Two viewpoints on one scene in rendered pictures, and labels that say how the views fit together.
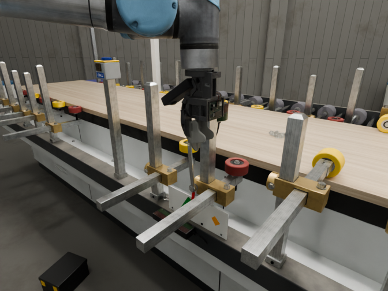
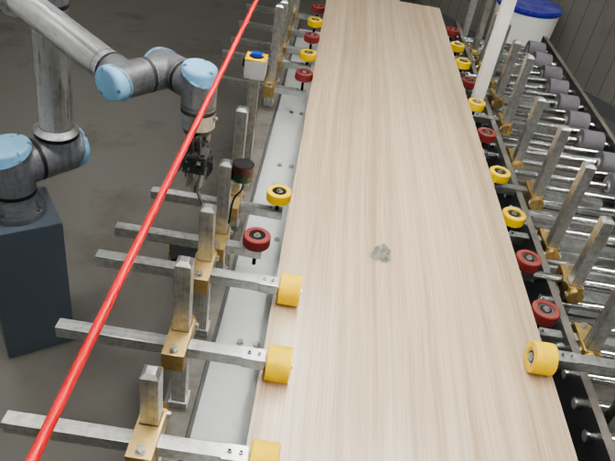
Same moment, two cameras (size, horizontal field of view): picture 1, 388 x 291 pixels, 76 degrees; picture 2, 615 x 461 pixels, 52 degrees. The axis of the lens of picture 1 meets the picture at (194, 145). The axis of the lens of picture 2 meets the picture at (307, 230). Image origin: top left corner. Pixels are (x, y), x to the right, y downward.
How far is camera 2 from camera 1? 152 cm
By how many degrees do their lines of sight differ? 44
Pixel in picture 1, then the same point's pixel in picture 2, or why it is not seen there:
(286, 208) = (156, 262)
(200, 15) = (183, 90)
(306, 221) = not seen: hidden behind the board
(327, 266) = (249, 388)
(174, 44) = not seen: outside the picture
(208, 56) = (187, 122)
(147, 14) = (105, 91)
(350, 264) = not seen: hidden behind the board
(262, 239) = (112, 255)
